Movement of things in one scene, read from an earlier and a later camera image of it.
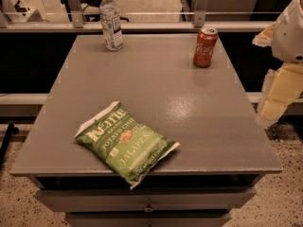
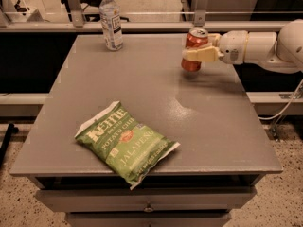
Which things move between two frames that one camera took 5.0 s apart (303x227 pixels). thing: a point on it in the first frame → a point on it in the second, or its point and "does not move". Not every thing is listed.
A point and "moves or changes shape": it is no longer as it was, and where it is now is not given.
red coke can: [205, 42] moves or changes shape
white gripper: [289, 37] → [233, 46]
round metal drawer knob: [149, 208] does not move
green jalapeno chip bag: [126, 143] does not move
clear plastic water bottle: [110, 21] does not move
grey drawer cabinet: [206, 110] does not move
